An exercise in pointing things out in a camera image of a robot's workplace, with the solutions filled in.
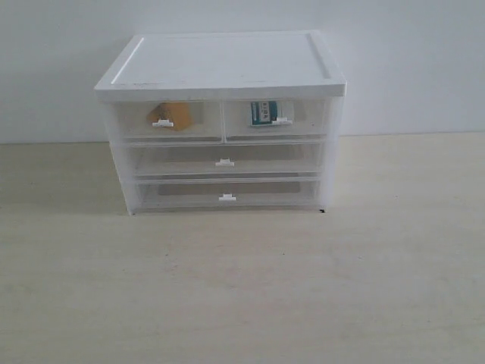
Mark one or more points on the white plastic drawer cabinet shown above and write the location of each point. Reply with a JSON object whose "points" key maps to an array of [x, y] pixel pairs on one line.
{"points": [[222, 67]]}

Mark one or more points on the yellow sponge block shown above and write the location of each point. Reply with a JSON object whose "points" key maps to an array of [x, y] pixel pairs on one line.
{"points": [[174, 116]]}

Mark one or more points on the white bottle teal label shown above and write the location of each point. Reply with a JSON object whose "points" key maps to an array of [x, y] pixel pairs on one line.
{"points": [[271, 113]]}

